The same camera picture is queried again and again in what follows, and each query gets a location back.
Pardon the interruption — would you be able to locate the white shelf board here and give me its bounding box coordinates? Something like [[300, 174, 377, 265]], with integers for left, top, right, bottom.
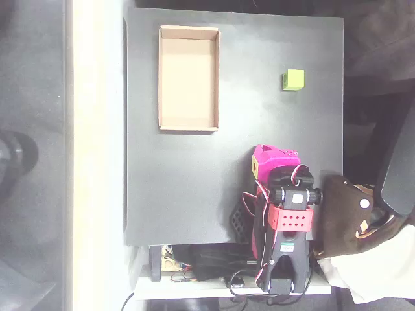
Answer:
[[134, 265, 332, 301]]

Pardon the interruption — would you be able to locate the black lattice robot base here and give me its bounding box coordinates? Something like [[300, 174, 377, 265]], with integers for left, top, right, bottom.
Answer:
[[228, 199, 257, 248]]

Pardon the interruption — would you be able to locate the dark brown fabric garment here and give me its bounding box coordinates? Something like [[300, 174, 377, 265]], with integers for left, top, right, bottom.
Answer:
[[343, 0, 415, 97]]

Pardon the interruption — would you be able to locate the white cloth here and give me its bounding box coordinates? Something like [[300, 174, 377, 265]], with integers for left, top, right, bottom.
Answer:
[[316, 223, 415, 305]]

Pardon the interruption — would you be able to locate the black short cable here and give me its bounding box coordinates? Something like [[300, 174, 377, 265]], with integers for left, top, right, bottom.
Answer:
[[121, 292, 136, 311]]

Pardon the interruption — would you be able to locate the brown bag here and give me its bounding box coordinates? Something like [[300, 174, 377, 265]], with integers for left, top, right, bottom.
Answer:
[[312, 174, 408, 260]]

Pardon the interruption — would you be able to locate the shallow cardboard box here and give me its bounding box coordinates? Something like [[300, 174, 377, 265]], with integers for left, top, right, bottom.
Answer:
[[158, 25, 221, 133]]

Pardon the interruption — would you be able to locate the black power adapter pouch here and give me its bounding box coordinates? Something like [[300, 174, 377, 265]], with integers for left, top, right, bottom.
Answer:
[[189, 244, 261, 282]]

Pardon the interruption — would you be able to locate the small black connector box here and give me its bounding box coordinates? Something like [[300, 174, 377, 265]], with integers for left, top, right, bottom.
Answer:
[[224, 273, 246, 290]]

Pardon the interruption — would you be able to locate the black looped cable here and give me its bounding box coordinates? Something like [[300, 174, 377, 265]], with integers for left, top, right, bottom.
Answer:
[[228, 268, 314, 306]]

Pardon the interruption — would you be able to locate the small board with coloured wires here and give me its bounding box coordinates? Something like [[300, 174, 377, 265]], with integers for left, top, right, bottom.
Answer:
[[169, 271, 199, 284]]

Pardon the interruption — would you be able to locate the lime green cube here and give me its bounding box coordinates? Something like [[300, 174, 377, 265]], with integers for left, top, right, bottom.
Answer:
[[280, 69, 306, 92]]

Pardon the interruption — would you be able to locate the black chair part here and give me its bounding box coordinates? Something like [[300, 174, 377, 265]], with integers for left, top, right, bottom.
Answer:
[[369, 103, 415, 227]]

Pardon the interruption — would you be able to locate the small wooden board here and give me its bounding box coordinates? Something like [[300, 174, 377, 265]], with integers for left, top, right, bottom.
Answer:
[[161, 248, 180, 272]]

